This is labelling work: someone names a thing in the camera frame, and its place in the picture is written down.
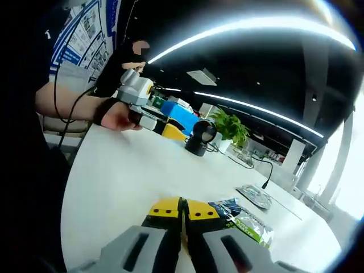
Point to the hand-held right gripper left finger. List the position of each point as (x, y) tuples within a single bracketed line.
[(125, 253)]

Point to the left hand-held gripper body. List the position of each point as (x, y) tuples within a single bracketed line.
[(133, 91)]

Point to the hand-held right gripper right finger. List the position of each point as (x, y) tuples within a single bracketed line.
[(250, 256)]

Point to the green sheet goods packet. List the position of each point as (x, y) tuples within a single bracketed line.
[(247, 224)]

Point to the silver sheet goods packet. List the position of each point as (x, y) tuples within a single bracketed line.
[(254, 196)]

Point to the person's left hand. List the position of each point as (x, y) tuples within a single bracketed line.
[(119, 120)]

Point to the blue plastic box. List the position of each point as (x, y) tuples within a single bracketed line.
[(179, 115)]

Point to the black barcode scanner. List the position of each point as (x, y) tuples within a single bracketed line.
[(200, 136)]

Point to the white ceiling air vent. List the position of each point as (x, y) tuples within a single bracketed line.
[(202, 76)]

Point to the white table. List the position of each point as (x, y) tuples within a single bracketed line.
[(128, 176)]

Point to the green potted plant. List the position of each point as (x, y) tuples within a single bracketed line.
[(233, 128)]

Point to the long white ceiling light strip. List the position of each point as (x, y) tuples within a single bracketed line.
[(227, 29)]

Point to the person's dark clothing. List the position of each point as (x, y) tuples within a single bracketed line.
[(25, 170)]

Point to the blue and white wall poster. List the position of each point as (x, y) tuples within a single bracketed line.
[(85, 34)]

